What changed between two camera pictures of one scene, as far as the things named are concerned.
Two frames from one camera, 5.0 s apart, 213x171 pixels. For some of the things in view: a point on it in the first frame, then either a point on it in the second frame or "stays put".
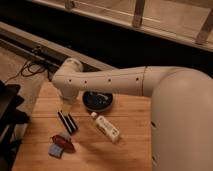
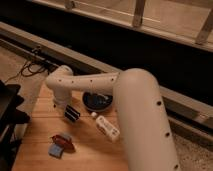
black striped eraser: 68,122 to 72,113
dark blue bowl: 97,101 stays put
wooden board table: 95,131 stays put
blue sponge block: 55,150 stays put
